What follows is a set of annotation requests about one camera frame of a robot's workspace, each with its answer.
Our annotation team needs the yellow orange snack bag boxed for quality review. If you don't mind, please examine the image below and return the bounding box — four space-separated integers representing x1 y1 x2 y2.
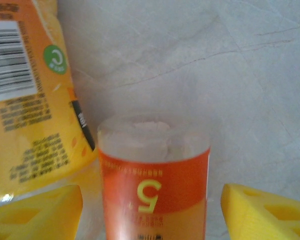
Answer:
0 0 106 240

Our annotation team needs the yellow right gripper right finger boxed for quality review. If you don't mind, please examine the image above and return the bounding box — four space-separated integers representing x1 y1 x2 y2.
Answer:
220 183 300 240

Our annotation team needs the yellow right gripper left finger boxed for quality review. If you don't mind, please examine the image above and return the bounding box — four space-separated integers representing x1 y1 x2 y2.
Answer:
0 184 84 240

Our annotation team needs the orange label plastic bottle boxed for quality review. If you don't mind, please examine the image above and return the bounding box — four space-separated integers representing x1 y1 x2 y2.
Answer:
97 116 212 240

